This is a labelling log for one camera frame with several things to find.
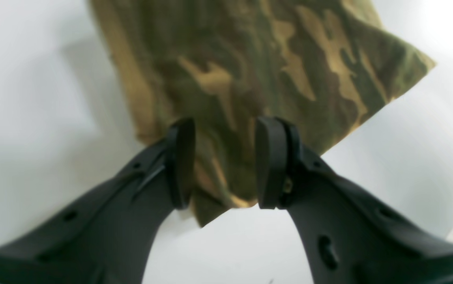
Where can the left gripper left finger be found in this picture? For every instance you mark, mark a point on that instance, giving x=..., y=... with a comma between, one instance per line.
x=106, y=235

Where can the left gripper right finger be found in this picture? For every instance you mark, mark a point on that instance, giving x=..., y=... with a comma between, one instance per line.
x=349, y=236

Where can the camouflage T-shirt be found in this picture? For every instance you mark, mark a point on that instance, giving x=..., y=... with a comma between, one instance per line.
x=326, y=66

